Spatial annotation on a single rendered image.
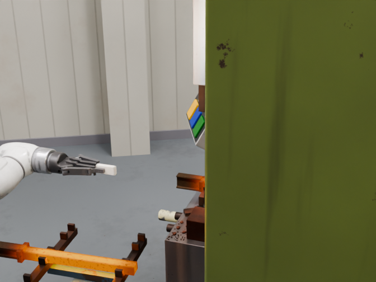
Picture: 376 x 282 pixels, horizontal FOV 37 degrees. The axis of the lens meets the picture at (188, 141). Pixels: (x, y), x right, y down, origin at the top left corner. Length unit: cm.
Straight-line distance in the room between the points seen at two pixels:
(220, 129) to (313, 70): 22
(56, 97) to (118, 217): 136
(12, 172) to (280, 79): 110
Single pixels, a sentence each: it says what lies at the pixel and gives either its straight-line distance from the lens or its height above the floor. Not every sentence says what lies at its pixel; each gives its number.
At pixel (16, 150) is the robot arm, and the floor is 105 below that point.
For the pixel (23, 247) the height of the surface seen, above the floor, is 100.
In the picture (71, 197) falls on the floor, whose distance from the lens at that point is 385.
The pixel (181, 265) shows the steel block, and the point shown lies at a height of 84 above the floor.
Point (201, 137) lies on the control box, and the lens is 214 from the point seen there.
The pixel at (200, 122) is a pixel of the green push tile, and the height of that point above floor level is 103.
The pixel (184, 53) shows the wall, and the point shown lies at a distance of 445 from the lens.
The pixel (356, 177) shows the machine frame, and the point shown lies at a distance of 114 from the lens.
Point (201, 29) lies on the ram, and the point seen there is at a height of 152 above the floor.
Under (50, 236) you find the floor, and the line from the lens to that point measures 346.
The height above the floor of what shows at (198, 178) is 102.
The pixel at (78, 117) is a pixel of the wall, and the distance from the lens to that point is 457.
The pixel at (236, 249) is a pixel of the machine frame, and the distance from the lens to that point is 127.
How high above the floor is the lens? 182
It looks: 23 degrees down
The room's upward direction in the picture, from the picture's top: 1 degrees counter-clockwise
